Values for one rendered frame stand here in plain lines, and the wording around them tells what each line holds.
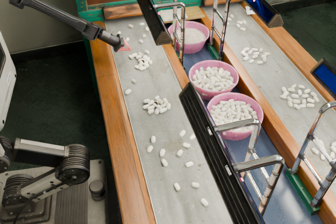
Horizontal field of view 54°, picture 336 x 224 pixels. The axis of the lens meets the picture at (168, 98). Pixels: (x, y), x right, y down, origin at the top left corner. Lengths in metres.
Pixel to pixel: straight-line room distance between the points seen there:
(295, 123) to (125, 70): 0.93
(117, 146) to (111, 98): 0.31
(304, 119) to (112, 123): 0.91
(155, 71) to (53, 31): 1.59
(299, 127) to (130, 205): 0.86
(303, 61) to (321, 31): 1.91
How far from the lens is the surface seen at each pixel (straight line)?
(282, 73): 1.93
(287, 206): 1.47
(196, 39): 2.11
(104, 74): 1.81
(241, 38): 2.16
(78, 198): 1.69
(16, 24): 3.20
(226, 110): 1.65
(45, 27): 3.22
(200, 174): 1.40
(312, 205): 1.45
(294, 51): 2.09
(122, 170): 1.38
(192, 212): 1.31
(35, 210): 1.66
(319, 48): 3.63
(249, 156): 1.24
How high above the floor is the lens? 1.90
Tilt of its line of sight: 44 degrees down
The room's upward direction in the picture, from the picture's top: straight up
